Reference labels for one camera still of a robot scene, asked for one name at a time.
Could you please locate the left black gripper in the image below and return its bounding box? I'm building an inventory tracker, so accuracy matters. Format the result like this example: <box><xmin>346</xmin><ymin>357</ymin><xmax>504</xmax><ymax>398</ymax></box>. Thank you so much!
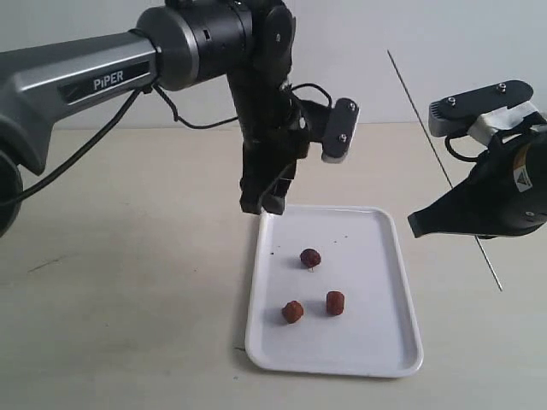
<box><xmin>238</xmin><ymin>85</ymin><xmax>332</xmax><ymax>215</ymax></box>

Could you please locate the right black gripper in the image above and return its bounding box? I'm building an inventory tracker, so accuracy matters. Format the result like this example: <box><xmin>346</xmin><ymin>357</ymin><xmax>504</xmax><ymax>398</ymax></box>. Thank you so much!
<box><xmin>408</xmin><ymin>113</ymin><xmax>546</xmax><ymax>238</ymax></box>

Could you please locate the thin metal skewer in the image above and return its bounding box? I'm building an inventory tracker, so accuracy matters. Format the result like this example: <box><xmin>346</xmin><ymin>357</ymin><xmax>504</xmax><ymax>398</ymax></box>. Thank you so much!
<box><xmin>386</xmin><ymin>49</ymin><xmax>503</xmax><ymax>293</ymax></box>

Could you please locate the dark red cherry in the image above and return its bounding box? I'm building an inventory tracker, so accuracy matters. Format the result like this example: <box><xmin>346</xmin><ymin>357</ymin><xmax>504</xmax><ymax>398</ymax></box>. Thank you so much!
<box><xmin>300</xmin><ymin>249</ymin><xmax>321</xmax><ymax>269</ymax></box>

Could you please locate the left robot arm grey Piper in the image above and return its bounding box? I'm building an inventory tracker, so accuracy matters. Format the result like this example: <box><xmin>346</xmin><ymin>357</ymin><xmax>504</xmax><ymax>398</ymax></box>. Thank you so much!
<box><xmin>1</xmin><ymin>1</ymin><xmax>338</xmax><ymax>231</ymax></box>

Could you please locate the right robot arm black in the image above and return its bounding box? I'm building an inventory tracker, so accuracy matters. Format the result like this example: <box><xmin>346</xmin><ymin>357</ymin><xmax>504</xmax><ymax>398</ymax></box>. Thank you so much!
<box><xmin>408</xmin><ymin>124</ymin><xmax>546</xmax><ymax>238</ymax></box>

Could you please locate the white rectangular plastic tray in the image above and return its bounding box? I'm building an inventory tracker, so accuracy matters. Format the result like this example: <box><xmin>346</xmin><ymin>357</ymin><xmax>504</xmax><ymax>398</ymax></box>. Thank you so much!
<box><xmin>245</xmin><ymin>205</ymin><xmax>424</xmax><ymax>378</ymax></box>

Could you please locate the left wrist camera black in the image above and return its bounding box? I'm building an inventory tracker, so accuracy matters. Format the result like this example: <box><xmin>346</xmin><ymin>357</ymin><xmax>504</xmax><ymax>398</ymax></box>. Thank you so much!
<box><xmin>321</xmin><ymin>98</ymin><xmax>360</xmax><ymax>163</ymax></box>

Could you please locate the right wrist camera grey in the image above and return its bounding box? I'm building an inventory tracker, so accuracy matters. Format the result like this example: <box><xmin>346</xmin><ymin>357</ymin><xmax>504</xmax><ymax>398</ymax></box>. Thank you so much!
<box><xmin>428</xmin><ymin>80</ymin><xmax>546</xmax><ymax>146</ymax></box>

